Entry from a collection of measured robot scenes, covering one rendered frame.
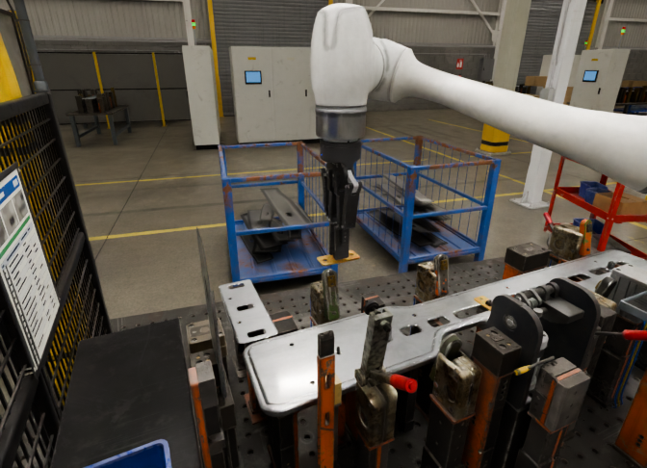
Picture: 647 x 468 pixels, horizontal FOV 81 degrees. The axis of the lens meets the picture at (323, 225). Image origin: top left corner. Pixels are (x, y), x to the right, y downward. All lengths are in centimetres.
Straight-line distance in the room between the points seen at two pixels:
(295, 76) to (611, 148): 824
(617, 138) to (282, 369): 72
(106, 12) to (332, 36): 1440
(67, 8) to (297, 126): 878
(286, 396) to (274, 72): 804
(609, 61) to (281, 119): 757
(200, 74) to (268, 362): 778
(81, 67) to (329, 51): 1227
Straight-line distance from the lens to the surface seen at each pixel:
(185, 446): 76
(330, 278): 100
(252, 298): 113
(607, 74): 1145
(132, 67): 1258
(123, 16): 1487
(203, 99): 846
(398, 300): 166
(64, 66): 1291
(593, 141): 62
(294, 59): 869
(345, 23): 66
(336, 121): 66
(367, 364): 75
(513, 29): 835
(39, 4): 1537
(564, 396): 88
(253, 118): 859
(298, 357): 92
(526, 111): 64
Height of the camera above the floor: 161
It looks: 23 degrees down
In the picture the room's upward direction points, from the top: straight up
